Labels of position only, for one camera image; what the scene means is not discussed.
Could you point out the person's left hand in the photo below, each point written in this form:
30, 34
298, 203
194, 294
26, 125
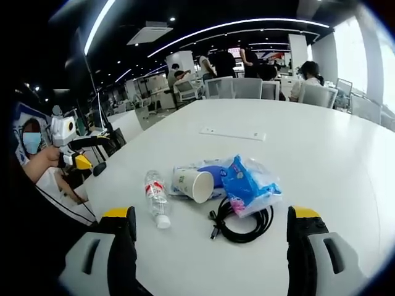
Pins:
51, 157

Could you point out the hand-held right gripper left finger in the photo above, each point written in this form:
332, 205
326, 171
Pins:
92, 259

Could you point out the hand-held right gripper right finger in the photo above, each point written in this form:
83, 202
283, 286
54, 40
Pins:
333, 262

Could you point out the blue plastic bag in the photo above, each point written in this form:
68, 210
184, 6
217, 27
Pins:
247, 185

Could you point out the white office chair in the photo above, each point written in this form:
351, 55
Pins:
188, 91

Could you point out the small black object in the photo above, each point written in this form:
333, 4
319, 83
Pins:
99, 168

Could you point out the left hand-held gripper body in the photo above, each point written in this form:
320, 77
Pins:
61, 129

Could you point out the person's head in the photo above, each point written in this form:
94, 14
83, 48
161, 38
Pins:
31, 124

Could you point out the blue white tissue packet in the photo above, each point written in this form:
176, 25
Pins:
213, 172

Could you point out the black office chair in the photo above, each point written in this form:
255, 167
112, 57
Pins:
115, 142

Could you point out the white paper cup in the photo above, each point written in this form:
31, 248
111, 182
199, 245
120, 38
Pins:
192, 185

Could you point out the ceiling air conditioner unit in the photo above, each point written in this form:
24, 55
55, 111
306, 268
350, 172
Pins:
150, 34

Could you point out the white table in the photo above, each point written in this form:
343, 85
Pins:
308, 172

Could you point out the grey mesh office chair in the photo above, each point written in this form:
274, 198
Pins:
367, 109
219, 87
319, 96
270, 91
247, 88
344, 91

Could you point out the clear plastic water bottle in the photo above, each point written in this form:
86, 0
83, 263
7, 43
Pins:
156, 197

